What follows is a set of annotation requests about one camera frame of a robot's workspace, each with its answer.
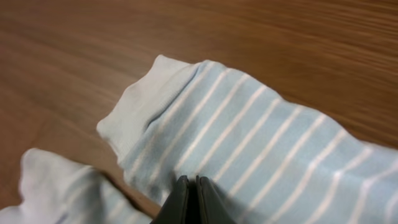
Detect light blue striped shorts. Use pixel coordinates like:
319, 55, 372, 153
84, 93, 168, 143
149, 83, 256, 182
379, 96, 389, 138
0, 54, 398, 224

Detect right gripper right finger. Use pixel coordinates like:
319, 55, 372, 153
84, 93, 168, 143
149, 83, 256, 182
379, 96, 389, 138
196, 175, 236, 224

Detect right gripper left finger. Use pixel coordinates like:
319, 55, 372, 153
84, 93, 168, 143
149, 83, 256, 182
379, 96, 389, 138
151, 175, 189, 224

